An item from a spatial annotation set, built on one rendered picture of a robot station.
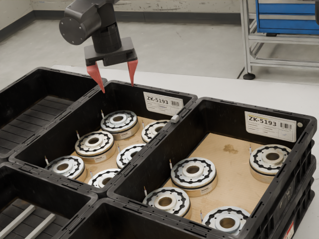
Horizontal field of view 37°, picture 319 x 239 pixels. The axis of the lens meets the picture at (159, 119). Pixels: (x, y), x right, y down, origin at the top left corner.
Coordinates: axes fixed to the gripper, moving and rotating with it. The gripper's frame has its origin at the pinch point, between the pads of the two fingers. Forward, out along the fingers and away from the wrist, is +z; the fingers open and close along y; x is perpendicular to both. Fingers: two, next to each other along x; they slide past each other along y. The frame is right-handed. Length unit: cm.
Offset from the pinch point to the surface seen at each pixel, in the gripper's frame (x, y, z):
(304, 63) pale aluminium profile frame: 151, 112, 94
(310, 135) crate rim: -15.6, 37.2, 13.7
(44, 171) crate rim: -7.2, -19.7, 13.1
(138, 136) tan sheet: 12.5, 2.2, 23.2
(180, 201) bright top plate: -19.2, 7.3, 19.7
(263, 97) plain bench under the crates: 37, 46, 36
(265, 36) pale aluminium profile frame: 165, 93, 77
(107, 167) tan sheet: 2.5, -7.2, 23.1
